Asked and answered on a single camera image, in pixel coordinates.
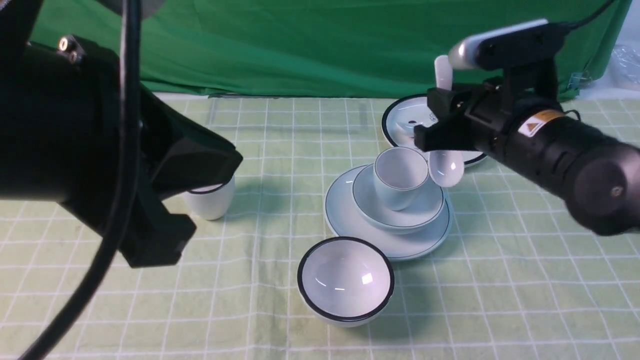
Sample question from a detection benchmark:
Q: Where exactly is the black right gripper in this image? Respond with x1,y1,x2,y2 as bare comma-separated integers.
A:
413,85,601,201

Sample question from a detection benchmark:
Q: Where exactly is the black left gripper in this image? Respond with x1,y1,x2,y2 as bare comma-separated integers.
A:
1,0,243,268

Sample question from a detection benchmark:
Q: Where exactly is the white ceramic soup spoon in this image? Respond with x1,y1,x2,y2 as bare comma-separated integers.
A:
428,55,465,188

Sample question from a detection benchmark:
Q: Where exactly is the pale blue ceramic cup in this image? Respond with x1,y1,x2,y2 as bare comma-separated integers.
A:
373,146,430,211

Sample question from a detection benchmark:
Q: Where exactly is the pale blue shallow bowl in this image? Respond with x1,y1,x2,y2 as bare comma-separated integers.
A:
351,164,445,235

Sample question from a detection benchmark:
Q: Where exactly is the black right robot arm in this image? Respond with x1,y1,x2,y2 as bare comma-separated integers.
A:
414,84,640,236

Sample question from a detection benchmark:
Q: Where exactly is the green backdrop cloth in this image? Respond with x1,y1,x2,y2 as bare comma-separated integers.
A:
30,0,633,101

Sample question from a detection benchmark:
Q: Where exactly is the pale blue flat plate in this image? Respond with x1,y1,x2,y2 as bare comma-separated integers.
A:
324,165,453,262

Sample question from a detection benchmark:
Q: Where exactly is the green checkered tablecloth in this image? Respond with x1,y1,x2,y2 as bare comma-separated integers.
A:
0,96,640,360

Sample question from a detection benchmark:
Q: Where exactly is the black-rimmed white cup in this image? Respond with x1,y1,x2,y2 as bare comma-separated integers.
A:
182,177,236,221

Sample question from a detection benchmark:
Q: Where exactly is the clear plastic wrap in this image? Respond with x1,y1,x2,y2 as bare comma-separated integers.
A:
611,44,640,91

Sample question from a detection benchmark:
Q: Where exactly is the black-rimmed white bowl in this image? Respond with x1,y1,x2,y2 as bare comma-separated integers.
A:
296,236,395,328

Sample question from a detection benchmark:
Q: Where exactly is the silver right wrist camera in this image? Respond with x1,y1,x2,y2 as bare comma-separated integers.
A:
448,18,571,112

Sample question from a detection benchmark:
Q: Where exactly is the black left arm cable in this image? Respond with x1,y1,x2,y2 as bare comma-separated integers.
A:
17,0,143,360

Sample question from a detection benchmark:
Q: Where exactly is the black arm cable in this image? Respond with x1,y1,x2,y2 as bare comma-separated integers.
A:
557,0,618,31
17,0,143,360

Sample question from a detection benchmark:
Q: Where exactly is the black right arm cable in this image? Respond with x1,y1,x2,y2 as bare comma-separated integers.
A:
557,0,618,31

